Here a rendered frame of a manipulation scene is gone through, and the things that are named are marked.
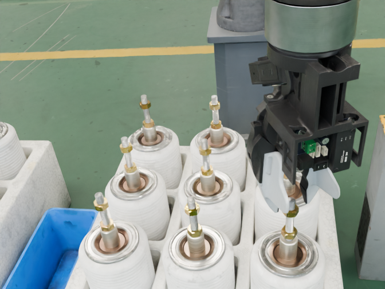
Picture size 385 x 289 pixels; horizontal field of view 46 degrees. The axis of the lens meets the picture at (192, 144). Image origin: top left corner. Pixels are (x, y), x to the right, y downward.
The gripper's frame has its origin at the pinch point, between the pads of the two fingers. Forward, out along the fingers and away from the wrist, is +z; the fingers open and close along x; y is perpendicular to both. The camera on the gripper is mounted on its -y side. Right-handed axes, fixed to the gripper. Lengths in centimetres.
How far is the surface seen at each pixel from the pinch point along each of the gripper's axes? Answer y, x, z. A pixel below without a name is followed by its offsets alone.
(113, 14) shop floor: -165, -3, 35
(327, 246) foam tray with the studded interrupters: -3.6, 8.8, 16.9
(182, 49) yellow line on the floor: -116, 16, 35
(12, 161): -41, -37, 15
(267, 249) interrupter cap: -0.7, -2.3, 9.5
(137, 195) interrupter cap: -17.1, -16.2, 9.6
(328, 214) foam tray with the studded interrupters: -9.3, 12.2, 16.9
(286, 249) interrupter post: 1.5, -0.7, 7.8
